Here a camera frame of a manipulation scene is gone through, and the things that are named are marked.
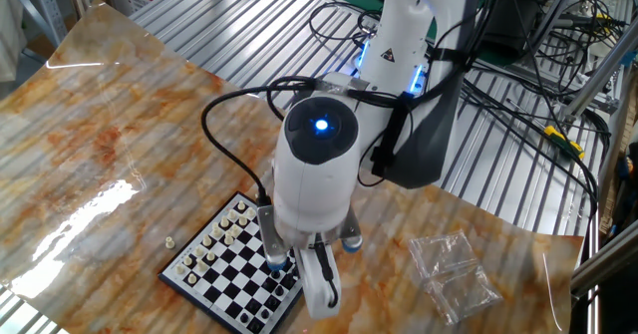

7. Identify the thick black cable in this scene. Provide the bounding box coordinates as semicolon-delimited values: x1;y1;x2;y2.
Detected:
461;64;602;220

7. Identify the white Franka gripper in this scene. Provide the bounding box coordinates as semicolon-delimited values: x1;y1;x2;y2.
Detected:
297;243;343;321

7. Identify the white plastic bag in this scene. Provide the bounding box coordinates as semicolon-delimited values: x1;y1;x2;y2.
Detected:
0;0;27;84

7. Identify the aluminium table edge rail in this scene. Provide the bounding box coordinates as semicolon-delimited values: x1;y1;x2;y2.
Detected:
583;213;602;334

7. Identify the grey metal pole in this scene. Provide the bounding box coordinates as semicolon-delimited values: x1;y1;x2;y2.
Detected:
522;0;599;64

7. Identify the thin black looped cable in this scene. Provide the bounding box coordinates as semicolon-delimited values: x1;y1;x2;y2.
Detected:
307;0;383;44

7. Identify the black velcro cable strap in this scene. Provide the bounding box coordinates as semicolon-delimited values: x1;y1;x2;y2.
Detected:
369;92;418;178

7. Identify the thin white wire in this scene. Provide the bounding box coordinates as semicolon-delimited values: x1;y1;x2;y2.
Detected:
541;251;565;333

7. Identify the black camera cable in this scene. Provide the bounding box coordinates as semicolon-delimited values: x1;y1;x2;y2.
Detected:
200;76;320;208

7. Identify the yellow handled screwdriver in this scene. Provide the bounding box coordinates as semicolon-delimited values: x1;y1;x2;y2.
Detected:
505;97;587;161

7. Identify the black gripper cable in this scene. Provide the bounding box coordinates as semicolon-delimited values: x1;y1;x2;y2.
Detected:
312;240;342;309

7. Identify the aluminium profile rail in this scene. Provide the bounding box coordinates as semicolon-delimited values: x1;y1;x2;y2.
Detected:
569;226;638;298

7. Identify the black box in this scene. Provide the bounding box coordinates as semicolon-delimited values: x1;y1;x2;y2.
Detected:
485;0;547;60

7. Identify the aluminium profile post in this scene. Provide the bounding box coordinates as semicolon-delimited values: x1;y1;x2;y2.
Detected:
561;24;638;122

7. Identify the clear plastic zip bag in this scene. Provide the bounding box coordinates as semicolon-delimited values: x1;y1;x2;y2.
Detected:
407;229;479;280
423;261;504;326

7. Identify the black and white chessboard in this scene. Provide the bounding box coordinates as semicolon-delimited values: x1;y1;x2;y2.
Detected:
158;190;306;334

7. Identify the grey steel shelf frame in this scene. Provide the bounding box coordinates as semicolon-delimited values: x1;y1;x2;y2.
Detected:
0;0;70;49

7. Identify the orange marble pattern mat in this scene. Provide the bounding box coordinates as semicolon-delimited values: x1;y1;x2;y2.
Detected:
0;0;585;334

